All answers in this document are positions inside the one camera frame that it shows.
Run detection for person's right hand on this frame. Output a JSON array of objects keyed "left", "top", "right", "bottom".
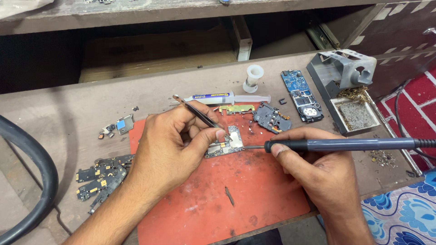
[{"left": 271, "top": 127, "right": 362, "bottom": 218}]

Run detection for person's left hand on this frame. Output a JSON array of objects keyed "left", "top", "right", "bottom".
[{"left": 130, "top": 100, "right": 227, "bottom": 202}]

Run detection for grey soldering iron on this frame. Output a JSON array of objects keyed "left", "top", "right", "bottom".
[{"left": 243, "top": 137, "right": 436, "bottom": 154}]

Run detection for black metal tweezers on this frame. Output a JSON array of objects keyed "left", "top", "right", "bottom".
[{"left": 172, "top": 95, "right": 233, "bottom": 142}]

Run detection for metal shield with blue sticker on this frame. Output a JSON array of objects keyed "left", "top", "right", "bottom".
[{"left": 115, "top": 114, "right": 135, "bottom": 135}]

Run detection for heap of solder scraps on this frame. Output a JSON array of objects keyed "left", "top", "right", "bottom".
[{"left": 369, "top": 149, "right": 398, "bottom": 169}]

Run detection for grey cleaning sponge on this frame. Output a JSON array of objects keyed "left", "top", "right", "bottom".
[{"left": 337, "top": 101, "right": 376, "bottom": 131}]

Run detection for pile of black sub boards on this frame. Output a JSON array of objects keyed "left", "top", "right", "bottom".
[{"left": 75, "top": 154, "right": 136, "bottom": 216}]

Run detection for phone motherboard with metal shields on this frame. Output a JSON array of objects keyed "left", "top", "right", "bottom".
[{"left": 204, "top": 125, "right": 245, "bottom": 159}]

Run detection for flux syringe with blue label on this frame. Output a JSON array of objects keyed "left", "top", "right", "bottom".
[{"left": 169, "top": 91, "right": 272, "bottom": 106}]

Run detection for red silicone work mat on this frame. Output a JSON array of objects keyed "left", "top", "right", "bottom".
[{"left": 128, "top": 110, "right": 311, "bottom": 245}]

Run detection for blue floral cloth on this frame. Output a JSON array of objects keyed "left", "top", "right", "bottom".
[{"left": 317, "top": 169, "right": 436, "bottom": 245}]

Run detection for yellow-green metal shield strip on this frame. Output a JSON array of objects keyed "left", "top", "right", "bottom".
[{"left": 218, "top": 104, "right": 255, "bottom": 115}]

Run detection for blue phone circuit board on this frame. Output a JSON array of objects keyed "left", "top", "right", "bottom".
[{"left": 281, "top": 69, "right": 325, "bottom": 124}]

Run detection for brass cleaning wool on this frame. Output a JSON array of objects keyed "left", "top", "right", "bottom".
[{"left": 337, "top": 86, "right": 371, "bottom": 104}]

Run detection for person's dark trouser leg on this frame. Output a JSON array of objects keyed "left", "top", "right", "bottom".
[{"left": 213, "top": 227, "right": 284, "bottom": 245}]

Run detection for grey metal soldering iron stand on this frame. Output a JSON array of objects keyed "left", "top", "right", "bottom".
[{"left": 305, "top": 49, "right": 382, "bottom": 135}]

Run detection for brown patterned drawer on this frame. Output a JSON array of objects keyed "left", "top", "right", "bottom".
[{"left": 341, "top": 0, "right": 436, "bottom": 100}]

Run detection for clear plastic bag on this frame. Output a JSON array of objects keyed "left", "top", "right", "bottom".
[{"left": 0, "top": 0, "right": 56, "bottom": 20}]

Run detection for small phone camera modules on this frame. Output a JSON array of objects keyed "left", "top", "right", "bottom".
[{"left": 98, "top": 124, "right": 116, "bottom": 140}]

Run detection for black phone camera frame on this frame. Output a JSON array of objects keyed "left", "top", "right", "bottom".
[{"left": 252, "top": 101, "right": 293, "bottom": 134}]

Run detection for black soldering iron cable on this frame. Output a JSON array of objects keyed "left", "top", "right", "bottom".
[{"left": 394, "top": 79, "right": 436, "bottom": 161}]

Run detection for white solder wire spool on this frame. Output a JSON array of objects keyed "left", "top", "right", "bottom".
[{"left": 242, "top": 64, "right": 265, "bottom": 94}]

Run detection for thick black hose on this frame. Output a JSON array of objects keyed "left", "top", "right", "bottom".
[{"left": 0, "top": 115, "right": 59, "bottom": 245}]

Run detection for metal drawer rail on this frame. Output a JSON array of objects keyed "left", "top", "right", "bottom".
[{"left": 305, "top": 23, "right": 341, "bottom": 51}]

